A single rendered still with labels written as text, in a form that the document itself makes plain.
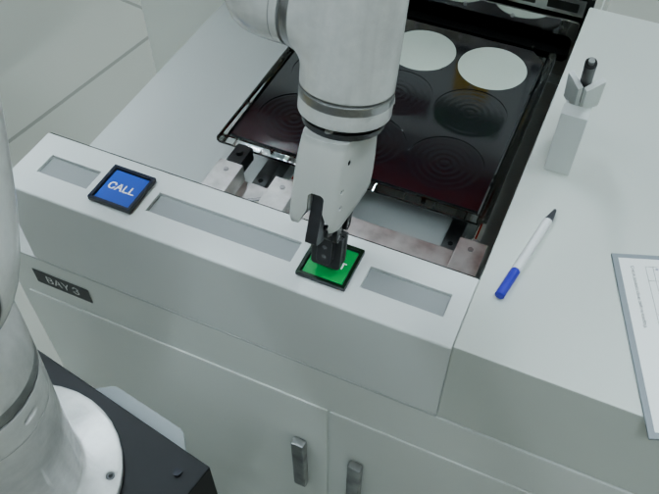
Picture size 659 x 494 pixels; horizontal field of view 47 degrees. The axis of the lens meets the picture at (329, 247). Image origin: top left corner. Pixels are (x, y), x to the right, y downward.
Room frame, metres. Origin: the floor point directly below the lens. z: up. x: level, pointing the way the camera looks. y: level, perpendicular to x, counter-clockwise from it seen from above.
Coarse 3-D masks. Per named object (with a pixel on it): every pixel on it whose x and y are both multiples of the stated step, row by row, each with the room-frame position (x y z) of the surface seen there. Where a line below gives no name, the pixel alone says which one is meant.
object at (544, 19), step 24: (432, 0) 1.04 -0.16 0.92; (456, 0) 1.02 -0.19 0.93; (480, 0) 1.01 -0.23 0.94; (504, 0) 1.01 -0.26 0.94; (432, 24) 1.05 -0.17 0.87; (528, 24) 0.98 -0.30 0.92; (552, 24) 0.96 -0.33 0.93; (576, 24) 0.95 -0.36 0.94; (528, 48) 0.98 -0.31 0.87; (552, 72) 0.96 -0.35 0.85
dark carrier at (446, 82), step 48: (288, 96) 0.84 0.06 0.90; (432, 96) 0.84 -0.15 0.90; (480, 96) 0.84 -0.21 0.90; (528, 96) 0.84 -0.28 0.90; (288, 144) 0.74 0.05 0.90; (384, 144) 0.74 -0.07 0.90; (432, 144) 0.74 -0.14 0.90; (480, 144) 0.74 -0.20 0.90; (432, 192) 0.65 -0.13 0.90; (480, 192) 0.65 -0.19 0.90
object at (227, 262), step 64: (64, 192) 0.59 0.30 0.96; (192, 192) 0.59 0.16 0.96; (64, 256) 0.59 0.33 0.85; (128, 256) 0.54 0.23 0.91; (192, 256) 0.50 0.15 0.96; (256, 256) 0.50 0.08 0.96; (384, 256) 0.50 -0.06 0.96; (256, 320) 0.48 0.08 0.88; (320, 320) 0.44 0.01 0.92; (384, 320) 0.42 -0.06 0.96; (448, 320) 0.42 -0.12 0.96; (384, 384) 0.41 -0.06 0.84
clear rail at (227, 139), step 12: (228, 144) 0.74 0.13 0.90; (252, 144) 0.73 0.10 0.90; (264, 156) 0.72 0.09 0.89; (276, 156) 0.72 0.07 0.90; (288, 156) 0.71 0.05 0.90; (372, 180) 0.67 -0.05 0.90; (384, 192) 0.65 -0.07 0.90; (396, 192) 0.65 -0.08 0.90; (408, 192) 0.65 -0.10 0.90; (420, 204) 0.63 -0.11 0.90; (432, 204) 0.63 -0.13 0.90; (444, 204) 0.63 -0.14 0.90; (456, 216) 0.61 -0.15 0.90; (468, 216) 0.61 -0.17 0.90; (480, 216) 0.61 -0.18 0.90
